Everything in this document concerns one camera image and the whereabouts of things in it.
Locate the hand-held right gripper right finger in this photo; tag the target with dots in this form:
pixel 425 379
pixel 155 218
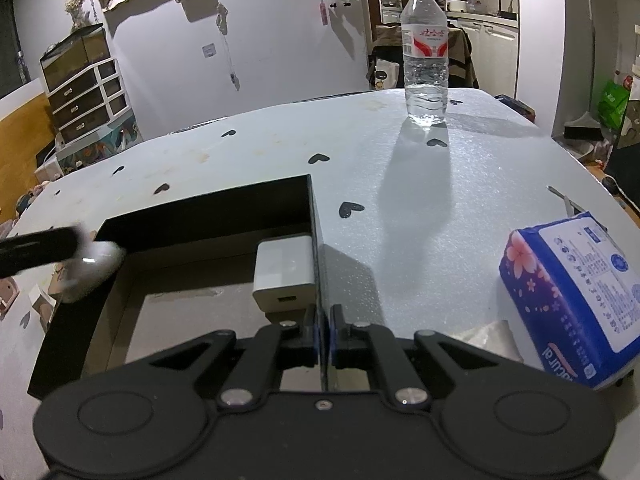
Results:
pixel 332 334

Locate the black box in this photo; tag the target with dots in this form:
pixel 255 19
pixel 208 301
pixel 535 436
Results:
pixel 210 210

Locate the white kitchen cabinet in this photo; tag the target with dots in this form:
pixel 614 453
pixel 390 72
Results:
pixel 492 55

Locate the clear plastic wrapper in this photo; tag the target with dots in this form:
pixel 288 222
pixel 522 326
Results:
pixel 487 337

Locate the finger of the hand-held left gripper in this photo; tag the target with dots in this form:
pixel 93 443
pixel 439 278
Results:
pixel 40 250

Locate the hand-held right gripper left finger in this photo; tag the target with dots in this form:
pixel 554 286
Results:
pixel 313 334

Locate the green plastic bag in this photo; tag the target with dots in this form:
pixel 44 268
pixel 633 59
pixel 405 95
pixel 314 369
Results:
pixel 614 105

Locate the glass fish tank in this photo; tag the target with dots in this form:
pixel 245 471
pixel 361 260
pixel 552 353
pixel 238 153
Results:
pixel 75 55

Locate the white ridged round cap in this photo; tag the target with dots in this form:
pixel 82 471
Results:
pixel 95 267

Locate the chair with dark jacket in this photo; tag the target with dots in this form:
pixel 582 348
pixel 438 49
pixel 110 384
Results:
pixel 385 65

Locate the heart print table cover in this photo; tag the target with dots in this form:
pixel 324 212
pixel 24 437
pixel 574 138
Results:
pixel 425 200

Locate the white drawer cabinet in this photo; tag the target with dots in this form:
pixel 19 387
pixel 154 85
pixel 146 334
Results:
pixel 87 102

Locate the dried flower bunch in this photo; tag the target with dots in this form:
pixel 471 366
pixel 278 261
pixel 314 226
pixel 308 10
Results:
pixel 76 7

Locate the colourful patterned storage box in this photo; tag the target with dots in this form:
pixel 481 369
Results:
pixel 95 147

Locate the thin metal tool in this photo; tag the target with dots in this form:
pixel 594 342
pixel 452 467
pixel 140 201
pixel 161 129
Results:
pixel 567 200

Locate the blue tissue pack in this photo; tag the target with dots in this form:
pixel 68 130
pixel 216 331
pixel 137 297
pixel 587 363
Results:
pixel 575 300

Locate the clear water bottle red label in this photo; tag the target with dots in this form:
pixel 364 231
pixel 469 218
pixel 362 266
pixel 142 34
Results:
pixel 424 60

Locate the white wall outlet plate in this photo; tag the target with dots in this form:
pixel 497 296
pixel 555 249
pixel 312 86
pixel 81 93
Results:
pixel 208 50

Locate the white power adapter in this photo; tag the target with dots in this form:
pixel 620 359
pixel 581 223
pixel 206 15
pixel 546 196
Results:
pixel 285 272

